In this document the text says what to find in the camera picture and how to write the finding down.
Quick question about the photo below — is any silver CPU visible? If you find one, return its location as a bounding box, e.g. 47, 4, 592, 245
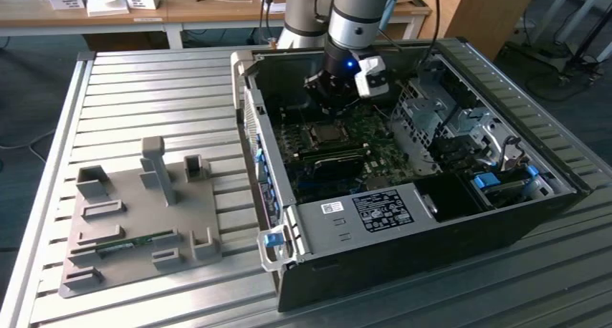
318, 125, 344, 141

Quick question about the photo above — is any metal socket cover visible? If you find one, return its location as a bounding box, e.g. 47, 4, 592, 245
308, 122, 353, 145

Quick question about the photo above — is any CPU socket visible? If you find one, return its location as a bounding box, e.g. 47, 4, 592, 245
306, 121, 354, 148

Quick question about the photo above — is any silver drive cage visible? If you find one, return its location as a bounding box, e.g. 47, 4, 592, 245
389, 48, 495, 177

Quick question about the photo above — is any green motherboard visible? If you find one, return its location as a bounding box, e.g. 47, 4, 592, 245
271, 104, 417, 204

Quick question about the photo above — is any black graphics card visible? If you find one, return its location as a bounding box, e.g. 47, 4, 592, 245
304, 152, 370, 186

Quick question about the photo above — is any chipset heatsink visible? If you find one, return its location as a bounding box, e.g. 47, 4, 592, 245
366, 177, 394, 193

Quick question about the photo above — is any wooden desk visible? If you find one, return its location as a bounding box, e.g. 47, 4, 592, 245
0, 0, 169, 49
164, 0, 434, 49

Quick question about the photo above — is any wooden cabinet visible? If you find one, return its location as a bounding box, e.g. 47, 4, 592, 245
431, 0, 542, 61

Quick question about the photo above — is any blue disk carrier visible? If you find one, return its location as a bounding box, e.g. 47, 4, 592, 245
470, 165, 558, 209

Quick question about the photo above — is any grey power supply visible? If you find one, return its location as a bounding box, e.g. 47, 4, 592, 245
284, 183, 435, 264

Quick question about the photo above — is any blue case latch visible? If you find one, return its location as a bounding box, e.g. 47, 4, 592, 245
260, 231, 284, 251

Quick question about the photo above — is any black PC case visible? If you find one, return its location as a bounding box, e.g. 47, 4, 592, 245
230, 37, 604, 313

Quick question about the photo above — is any grey parts rack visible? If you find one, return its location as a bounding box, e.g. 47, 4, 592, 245
56, 135, 224, 299

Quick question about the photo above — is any white round-hole block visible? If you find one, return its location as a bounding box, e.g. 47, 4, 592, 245
85, 0, 131, 18

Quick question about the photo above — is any green RAM stick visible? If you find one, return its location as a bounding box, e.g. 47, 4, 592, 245
93, 235, 156, 253

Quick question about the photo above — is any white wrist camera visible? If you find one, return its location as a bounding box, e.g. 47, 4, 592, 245
354, 55, 389, 98

